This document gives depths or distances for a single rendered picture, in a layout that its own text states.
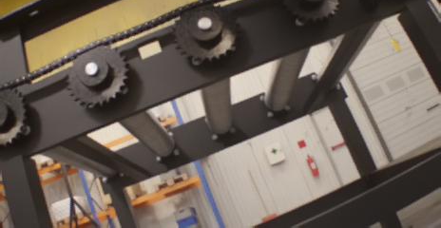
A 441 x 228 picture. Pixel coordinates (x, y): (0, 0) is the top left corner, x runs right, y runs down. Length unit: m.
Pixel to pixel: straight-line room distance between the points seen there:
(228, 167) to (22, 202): 9.16
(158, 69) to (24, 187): 0.46
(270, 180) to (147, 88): 9.13
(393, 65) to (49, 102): 11.12
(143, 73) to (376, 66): 10.72
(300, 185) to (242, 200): 1.58
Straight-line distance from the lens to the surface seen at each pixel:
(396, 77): 11.62
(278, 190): 9.99
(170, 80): 0.96
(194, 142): 1.87
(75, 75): 0.98
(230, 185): 9.95
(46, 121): 1.04
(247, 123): 1.88
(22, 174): 1.01
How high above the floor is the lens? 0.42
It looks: 17 degrees up
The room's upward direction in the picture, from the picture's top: 23 degrees counter-clockwise
